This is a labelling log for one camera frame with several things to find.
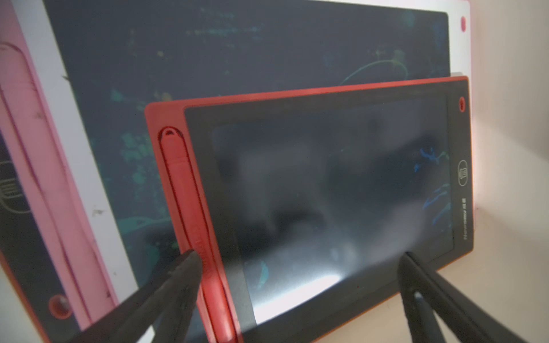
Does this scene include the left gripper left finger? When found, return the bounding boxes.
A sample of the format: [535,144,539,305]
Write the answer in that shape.
[71,250,202,342]

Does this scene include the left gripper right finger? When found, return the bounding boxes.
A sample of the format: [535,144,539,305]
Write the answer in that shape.
[397,252,524,342]

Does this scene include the red framed tablet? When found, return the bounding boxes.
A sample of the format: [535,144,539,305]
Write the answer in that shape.
[1,139,80,342]
[144,76,474,342]

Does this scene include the pink tablet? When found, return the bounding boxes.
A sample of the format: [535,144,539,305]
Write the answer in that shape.
[1,1,471,327]

